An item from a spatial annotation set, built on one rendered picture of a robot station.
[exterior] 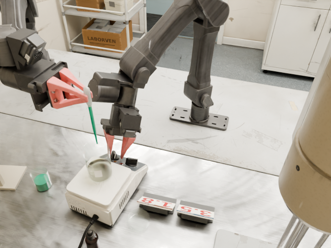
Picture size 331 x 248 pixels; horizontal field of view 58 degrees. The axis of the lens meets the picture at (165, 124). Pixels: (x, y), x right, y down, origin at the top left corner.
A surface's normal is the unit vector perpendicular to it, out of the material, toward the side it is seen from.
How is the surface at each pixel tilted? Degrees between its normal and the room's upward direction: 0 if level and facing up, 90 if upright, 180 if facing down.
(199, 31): 87
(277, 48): 90
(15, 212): 0
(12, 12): 22
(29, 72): 1
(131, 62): 38
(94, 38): 91
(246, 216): 0
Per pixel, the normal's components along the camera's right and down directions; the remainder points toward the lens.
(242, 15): -0.30, 0.62
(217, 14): 0.56, 0.54
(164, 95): 0.01, -0.76
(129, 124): 0.32, 0.28
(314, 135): -0.98, 0.11
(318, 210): -0.64, 0.50
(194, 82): -0.83, 0.32
